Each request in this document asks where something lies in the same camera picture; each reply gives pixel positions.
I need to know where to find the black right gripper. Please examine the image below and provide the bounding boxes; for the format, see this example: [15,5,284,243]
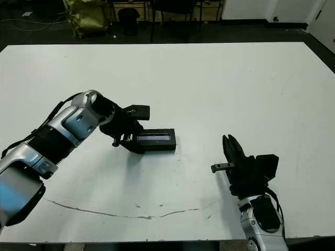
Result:
[210,134,269,198]

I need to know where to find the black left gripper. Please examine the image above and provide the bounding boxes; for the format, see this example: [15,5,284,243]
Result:
[99,104,144,154]

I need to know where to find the black box lid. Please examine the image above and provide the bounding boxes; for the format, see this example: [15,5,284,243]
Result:
[130,128,176,154]

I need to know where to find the black trash bin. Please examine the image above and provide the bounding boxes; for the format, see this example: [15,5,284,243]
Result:
[117,8,140,36]

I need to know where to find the yellow-green bag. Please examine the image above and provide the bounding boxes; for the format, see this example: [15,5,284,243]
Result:
[64,0,109,39]

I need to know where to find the black mesh office chair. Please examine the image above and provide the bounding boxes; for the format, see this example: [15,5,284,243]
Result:
[150,0,203,43]

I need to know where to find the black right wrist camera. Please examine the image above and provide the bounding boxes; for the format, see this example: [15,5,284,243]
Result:
[254,154,280,182]

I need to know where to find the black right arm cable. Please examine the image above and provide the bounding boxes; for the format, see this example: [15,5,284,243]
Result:
[265,185,285,239]

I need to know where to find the white floor cable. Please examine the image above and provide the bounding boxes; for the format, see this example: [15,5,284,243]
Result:
[0,16,69,32]

